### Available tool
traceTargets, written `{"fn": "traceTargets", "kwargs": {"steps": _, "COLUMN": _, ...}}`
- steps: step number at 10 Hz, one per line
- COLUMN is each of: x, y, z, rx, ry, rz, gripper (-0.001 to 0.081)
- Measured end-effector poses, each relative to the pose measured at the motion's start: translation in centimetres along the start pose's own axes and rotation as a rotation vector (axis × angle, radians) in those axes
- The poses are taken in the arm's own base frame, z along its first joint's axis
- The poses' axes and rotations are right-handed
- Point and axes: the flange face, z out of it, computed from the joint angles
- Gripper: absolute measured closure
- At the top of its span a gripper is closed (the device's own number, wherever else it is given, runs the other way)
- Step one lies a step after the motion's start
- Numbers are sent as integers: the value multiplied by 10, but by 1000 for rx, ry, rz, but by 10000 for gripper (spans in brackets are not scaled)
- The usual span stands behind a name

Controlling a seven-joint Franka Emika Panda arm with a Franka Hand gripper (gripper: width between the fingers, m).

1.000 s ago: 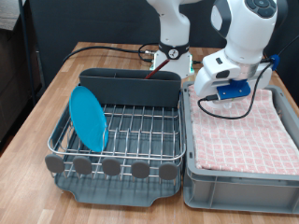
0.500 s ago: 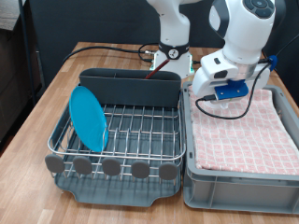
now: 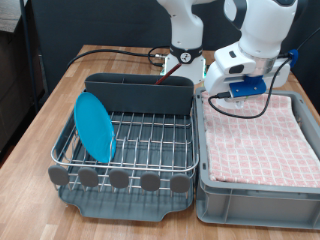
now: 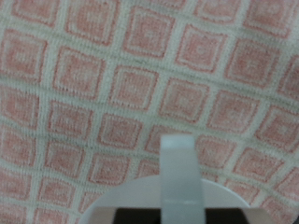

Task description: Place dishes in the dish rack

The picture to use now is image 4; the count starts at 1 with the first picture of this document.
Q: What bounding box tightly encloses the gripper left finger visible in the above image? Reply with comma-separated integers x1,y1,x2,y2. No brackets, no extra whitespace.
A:
90,206,163,224

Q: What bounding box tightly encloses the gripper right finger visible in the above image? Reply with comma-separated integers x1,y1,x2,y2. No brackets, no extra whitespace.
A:
202,206,273,224

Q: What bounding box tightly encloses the white plastic mug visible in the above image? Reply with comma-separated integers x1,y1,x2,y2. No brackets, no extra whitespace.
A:
78,133,251,224

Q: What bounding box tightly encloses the pink checked cloth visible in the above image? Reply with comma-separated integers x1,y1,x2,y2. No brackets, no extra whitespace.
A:
0,0,299,224

